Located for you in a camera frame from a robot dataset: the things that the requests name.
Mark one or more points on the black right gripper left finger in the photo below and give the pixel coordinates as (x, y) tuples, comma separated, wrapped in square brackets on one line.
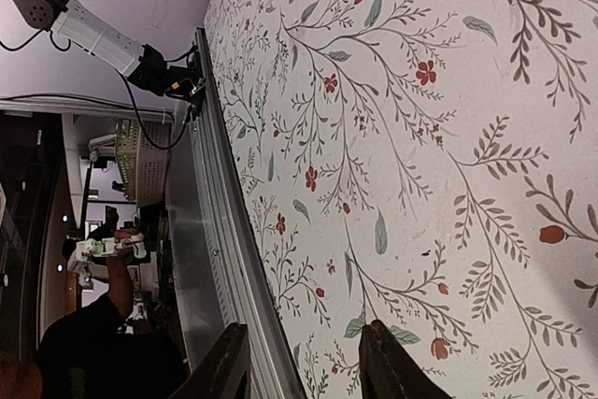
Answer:
[(224, 372)]

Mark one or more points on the aluminium front rail frame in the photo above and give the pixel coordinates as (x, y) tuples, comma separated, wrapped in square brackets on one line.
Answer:
[(218, 274)]

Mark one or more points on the person in black shirt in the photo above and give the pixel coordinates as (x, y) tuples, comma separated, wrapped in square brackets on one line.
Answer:
[(84, 355)]

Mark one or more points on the white perforated background rack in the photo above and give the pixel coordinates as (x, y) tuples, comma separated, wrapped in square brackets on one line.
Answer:
[(142, 167)]

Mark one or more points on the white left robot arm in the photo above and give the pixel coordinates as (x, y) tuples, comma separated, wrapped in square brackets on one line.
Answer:
[(141, 65)]

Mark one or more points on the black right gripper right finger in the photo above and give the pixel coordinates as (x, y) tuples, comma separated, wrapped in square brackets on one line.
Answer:
[(386, 370)]

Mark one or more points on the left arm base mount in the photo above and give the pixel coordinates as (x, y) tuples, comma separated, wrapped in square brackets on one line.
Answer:
[(186, 83)]

